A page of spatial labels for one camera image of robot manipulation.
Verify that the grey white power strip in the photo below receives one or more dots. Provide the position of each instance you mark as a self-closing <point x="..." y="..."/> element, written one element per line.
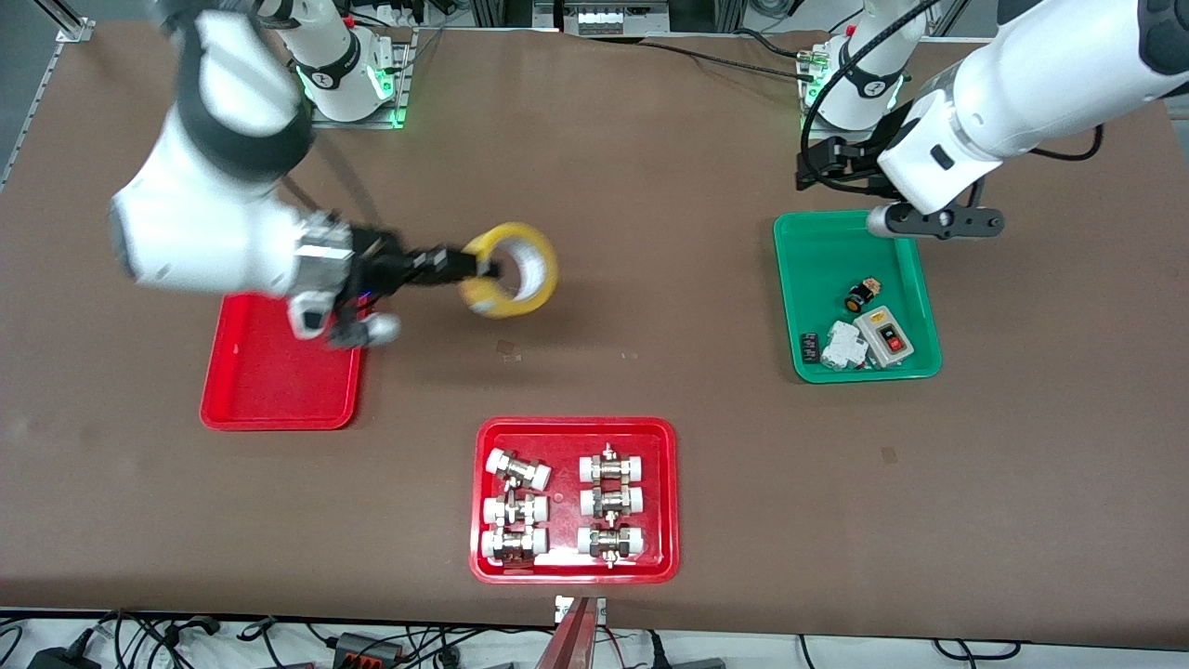
<point x="608" y="19"/>

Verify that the metal white pipe fitting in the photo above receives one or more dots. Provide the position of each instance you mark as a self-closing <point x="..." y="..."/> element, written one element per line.
<point x="610" y="542"/>
<point x="518" y="470"/>
<point x="514" y="544"/>
<point x="514" y="510"/>
<point x="611" y="466"/>
<point x="611" y="502"/>

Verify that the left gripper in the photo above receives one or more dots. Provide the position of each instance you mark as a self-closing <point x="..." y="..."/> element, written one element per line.
<point x="847" y="154"/>

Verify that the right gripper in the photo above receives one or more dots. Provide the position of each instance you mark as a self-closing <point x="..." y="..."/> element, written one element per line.
<point x="383" y="268"/>

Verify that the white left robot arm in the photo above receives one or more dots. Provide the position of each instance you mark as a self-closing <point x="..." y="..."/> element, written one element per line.
<point x="1040" y="84"/>

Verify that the black orange connector box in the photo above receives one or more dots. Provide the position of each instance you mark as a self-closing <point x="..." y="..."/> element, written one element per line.
<point x="367" y="648"/>

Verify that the yellow tape roll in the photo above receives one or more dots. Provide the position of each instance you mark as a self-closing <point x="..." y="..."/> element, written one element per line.
<point x="506" y="305"/>

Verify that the green plastic tray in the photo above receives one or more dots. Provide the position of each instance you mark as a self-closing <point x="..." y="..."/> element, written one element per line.
<point x="817" y="279"/>

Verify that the empty red plastic tray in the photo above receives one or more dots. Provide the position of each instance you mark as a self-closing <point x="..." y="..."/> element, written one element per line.
<point x="279" y="390"/>

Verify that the black yellow push button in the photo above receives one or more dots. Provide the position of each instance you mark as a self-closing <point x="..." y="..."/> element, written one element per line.
<point x="857" y="299"/>

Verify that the black power adapter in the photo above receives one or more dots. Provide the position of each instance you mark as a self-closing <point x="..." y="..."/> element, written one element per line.
<point x="60" y="658"/>

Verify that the red metal clamp bar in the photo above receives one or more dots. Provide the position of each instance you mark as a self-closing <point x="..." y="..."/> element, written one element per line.
<point x="571" y="641"/>

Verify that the white red-black switch box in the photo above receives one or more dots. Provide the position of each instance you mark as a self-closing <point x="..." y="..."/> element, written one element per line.
<point x="884" y="336"/>

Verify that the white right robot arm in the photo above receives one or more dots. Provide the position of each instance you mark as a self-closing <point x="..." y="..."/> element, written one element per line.
<point x="204" y="214"/>

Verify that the black plug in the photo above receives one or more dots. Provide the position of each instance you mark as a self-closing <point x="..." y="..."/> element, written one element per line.
<point x="692" y="663"/>

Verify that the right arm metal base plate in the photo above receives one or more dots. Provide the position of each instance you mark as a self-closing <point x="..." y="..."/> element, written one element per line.
<point x="401" y="84"/>

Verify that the white circuit breaker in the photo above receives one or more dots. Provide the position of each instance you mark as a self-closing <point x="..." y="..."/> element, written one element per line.
<point x="843" y="348"/>

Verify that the black terminal block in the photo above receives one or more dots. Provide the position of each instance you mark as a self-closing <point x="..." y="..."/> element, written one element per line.
<point x="811" y="347"/>

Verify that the red tray with fittings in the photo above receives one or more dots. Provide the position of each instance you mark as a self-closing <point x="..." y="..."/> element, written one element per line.
<point x="567" y="437"/>

